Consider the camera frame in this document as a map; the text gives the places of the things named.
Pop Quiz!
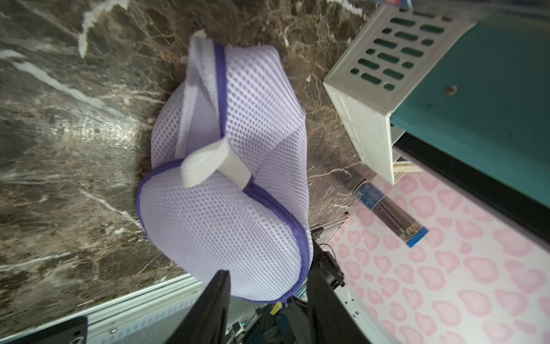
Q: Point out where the black binder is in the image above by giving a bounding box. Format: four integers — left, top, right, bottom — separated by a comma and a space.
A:
394, 133, 549, 250

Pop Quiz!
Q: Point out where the purple mesh laundry bag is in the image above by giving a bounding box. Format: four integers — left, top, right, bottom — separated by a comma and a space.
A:
136, 36, 313, 303

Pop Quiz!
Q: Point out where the green folder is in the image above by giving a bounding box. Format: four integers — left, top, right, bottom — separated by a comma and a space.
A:
391, 15, 549, 205

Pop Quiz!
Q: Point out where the white file organizer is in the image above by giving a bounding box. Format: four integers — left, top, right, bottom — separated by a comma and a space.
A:
324, 6, 475, 184

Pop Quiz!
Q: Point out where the blue lid jar right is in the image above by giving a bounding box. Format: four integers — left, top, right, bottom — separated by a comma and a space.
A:
353, 181, 429, 247

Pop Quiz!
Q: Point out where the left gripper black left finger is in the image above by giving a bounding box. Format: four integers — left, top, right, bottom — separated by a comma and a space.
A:
166, 270, 231, 344

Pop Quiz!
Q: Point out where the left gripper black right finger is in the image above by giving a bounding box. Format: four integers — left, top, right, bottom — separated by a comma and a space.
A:
307, 269, 369, 344

